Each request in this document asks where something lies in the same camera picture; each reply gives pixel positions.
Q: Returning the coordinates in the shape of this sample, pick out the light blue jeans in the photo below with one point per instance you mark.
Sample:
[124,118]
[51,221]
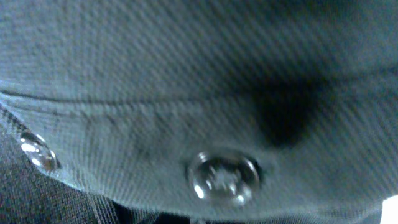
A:
[198,111]

